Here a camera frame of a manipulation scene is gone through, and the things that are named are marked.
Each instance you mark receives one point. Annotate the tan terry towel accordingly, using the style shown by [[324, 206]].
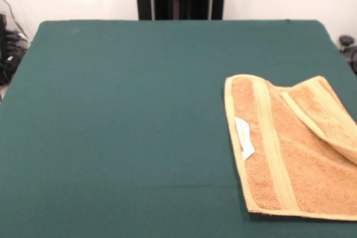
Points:
[[293, 165]]

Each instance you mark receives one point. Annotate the dark green table cloth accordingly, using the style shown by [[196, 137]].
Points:
[[83, 109]]

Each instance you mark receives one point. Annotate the dark pedestal foot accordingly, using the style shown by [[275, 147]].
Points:
[[14, 45], [346, 40]]

